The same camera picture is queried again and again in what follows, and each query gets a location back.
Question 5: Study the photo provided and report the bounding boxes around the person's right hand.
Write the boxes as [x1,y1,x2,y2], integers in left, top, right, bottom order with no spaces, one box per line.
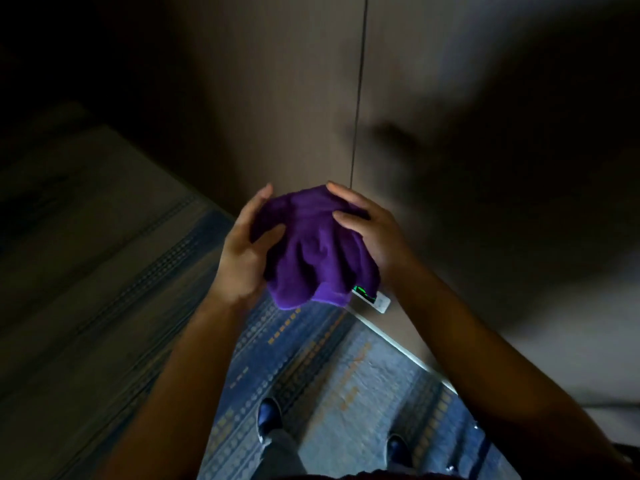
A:
[325,181,426,295]

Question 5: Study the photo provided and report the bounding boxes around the person's left hand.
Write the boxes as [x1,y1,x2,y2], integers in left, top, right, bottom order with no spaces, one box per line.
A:
[207,183,287,315]

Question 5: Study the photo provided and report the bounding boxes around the green illuminated exit sign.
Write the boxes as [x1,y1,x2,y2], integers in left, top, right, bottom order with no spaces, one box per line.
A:
[349,284,392,315]

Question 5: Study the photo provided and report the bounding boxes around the purple cleaning cloth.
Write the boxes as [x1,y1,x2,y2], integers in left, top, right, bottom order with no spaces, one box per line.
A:
[249,184,382,311]

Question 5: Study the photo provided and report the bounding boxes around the person's right forearm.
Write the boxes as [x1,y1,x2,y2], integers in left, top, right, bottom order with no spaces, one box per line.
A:
[385,267,636,480]

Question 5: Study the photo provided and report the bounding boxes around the person's left forearm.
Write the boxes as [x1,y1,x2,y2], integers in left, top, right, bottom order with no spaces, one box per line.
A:
[97,292,251,480]

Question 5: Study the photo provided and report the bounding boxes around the person's left dark shoe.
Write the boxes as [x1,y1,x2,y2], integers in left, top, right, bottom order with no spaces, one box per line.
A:
[256,397,284,443]

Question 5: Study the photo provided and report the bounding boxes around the person's dark shoe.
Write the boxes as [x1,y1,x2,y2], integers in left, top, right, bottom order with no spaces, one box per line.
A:
[256,397,284,443]
[385,433,415,469]

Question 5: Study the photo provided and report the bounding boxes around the person's grey trousers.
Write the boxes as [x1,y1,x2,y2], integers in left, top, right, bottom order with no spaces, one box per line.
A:
[252,428,421,480]

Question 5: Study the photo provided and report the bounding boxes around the person's right dark shoe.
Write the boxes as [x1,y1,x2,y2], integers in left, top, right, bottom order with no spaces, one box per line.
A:
[385,433,415,469]

